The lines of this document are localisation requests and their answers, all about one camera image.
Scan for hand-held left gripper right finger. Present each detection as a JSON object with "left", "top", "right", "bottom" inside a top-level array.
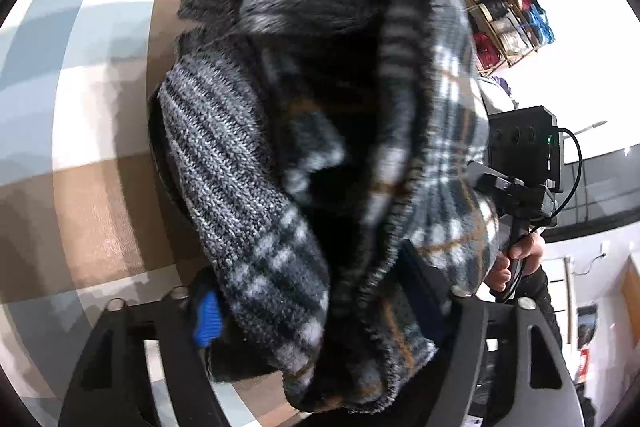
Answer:
[{"left": 400, "top": 239, "right": 583, "bottom": 427}]

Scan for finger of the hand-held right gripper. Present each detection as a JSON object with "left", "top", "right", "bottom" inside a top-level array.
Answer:
[{"left": 467, "top": 161, "right": 523, "bottom": 200}]

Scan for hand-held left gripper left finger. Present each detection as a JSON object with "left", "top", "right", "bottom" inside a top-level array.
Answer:
[{"left": 57, "top": 267, "right": 223, "bottom": 427}]

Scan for plaid fleece jacket knit sleeves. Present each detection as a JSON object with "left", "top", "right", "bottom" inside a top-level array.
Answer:
[{"left": 147, "top": 0, "right": 501, "bottom": 415}]

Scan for person's right forearm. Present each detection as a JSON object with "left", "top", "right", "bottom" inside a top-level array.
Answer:
[{"left": 520, "top": 264, "right": 566, "bottom": 353}]

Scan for person's right hand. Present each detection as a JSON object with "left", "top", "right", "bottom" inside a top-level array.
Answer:
[{"left": 487, "top": 232, "right": 546, "bottom": 293}]

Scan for wooden shoe rack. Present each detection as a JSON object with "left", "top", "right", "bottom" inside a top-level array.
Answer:
[{"left": 455, "top": 0, "right": 557, "bottom": 75}]

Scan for black cable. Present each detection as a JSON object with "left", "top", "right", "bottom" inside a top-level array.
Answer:
[{"left": 557, "top": 127, "right": 584, "bottom": 198}]

